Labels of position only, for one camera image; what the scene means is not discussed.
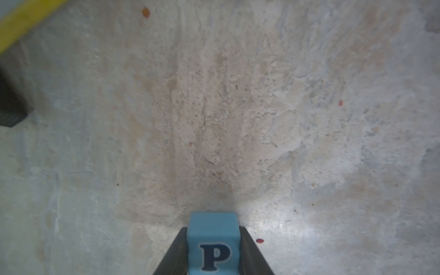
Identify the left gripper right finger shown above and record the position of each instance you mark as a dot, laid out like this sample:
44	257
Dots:
251	260

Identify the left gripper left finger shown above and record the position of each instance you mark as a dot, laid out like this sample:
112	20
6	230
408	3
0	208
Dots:
175	261

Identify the black whiteboard foot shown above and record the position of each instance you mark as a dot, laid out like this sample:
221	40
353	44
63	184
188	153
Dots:
14	107

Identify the light blue P block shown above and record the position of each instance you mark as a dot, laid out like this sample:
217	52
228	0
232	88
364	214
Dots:
213	241

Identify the whiteboard with PEAR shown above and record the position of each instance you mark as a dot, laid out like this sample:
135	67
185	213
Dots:
20	17

